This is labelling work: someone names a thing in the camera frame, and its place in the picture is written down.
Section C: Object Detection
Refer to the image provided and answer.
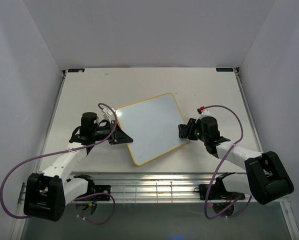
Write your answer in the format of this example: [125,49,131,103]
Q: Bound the yellow framed whiteboard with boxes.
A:
[115,92,189,166]

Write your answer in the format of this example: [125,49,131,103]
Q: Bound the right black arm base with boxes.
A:
[193,184,246,201]

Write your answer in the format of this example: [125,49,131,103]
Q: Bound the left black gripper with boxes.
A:
[92,120,134,146]

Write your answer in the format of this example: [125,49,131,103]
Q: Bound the right blue corner label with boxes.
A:
[216,67,234,72]

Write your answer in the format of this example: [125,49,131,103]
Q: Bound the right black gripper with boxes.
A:
[179,118,208,143]

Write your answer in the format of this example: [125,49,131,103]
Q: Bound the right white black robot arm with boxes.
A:
[178,116,294,205]

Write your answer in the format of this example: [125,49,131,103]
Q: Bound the purple cable under table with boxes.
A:
[74,191,118,225]

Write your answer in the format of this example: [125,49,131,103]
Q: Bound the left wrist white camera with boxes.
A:
[101,106,116,123]

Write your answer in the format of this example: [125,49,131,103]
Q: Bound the left blue corner label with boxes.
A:
[67,68,85,73]

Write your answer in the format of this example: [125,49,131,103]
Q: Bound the blue corner label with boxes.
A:
[67,68,85,73]
[216,67,234,72]

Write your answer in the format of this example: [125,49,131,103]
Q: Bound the aluminium rail frame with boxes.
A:
[18,172,290,205]

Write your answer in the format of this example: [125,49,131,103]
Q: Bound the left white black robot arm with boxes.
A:
[23,112,133,222]

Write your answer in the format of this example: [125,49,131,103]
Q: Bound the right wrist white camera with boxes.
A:
[197,106,211,121]

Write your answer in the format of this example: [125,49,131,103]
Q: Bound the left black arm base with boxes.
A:
[89,184,112,202]

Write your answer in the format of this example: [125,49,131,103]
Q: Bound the wrist white camera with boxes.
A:
[101,106,116,123]
[197,106,211,121]

